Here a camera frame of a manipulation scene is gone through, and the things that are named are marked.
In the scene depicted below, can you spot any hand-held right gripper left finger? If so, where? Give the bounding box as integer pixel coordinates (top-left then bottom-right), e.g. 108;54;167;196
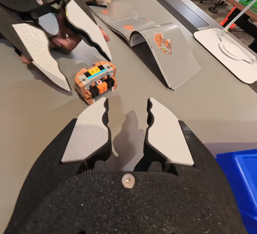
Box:
61;97;113;164

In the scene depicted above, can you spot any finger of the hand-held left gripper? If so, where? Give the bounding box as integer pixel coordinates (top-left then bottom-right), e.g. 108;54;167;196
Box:
12;23;72;92
64;0;112;62

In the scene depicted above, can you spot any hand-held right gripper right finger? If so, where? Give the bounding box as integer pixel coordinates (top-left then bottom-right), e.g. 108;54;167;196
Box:
143;97;195;166

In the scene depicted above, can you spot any brown toy brick model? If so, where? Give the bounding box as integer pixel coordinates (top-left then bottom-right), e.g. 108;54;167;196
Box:
75;61;118;105

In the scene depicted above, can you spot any grey instruction booklet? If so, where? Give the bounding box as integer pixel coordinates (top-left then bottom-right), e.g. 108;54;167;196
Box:
88;5;203;91

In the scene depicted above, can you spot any blue plastic bin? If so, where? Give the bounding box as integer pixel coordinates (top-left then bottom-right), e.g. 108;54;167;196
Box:
216;149;257;234

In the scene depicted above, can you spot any grey desk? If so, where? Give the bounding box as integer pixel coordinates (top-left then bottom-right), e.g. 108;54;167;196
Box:
0;0;257;234

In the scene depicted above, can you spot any dark brown brick assembly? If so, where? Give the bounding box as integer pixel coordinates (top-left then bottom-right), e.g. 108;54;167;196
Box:
85;0;107;6

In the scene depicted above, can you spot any red orange plastic piece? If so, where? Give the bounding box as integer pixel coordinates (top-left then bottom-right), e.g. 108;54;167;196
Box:
220;7;236;27

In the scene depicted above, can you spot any wood-edged long table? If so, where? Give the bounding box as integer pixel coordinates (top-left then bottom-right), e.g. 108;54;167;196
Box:
225;0;257;21

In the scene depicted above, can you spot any light green toy box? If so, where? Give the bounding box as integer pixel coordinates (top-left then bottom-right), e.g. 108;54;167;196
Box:
239;0;257;9

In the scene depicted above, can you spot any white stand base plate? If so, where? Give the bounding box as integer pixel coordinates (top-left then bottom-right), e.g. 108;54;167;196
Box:
194;0;257;84

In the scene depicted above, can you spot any dark desk cable flap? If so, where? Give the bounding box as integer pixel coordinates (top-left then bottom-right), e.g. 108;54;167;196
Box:
157;0;209;28

